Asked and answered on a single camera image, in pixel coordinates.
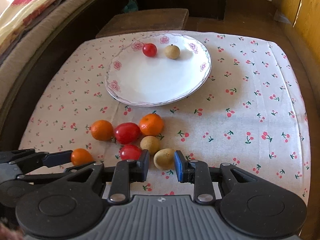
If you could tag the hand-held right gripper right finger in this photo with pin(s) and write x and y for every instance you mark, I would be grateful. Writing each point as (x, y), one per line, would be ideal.
(178, 166)

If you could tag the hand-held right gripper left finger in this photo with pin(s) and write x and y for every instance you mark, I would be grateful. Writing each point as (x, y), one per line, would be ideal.
(143, 166)

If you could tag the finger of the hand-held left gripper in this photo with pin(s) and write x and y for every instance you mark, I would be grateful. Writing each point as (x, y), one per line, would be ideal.
(58, 158)
(45, 176)

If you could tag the oblong red cherry tomato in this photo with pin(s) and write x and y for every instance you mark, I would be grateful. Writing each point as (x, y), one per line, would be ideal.
(127, 133)
(130, 152)

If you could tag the small orange tangerine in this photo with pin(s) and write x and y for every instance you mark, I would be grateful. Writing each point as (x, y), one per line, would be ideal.
(151, 124)
(81, 156)
(101, 130)

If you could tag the white floral rim plate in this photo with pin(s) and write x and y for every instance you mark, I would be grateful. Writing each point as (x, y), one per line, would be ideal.
(155, 80)
(119, 100)

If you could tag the person's left forearm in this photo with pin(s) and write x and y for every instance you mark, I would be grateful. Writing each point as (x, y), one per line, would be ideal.
(10, 232)

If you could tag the cherry print tablecloth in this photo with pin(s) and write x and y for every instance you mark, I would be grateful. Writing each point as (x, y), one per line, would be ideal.
(237, 120)

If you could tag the stemmed tan longan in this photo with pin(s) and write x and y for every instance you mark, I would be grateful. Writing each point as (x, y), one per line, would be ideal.
(172, 52)

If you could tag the round red cherry tomato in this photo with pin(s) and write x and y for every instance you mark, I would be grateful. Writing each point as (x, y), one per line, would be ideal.
(149, 50)

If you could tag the dark wooden stool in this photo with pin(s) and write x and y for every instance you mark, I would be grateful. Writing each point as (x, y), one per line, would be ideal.
(142, 21)

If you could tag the floral red yellow blanket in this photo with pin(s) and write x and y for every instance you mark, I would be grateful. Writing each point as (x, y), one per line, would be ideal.
(30, 5)

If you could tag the teal cloth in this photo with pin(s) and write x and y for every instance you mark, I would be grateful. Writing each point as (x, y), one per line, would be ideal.
(130, 5)

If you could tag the clear plastic bag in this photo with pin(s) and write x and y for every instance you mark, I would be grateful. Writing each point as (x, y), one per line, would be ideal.
(282, 17)

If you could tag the yellow wooden cabinet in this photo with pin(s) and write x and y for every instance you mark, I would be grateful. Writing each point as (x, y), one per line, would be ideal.
(307, 12)

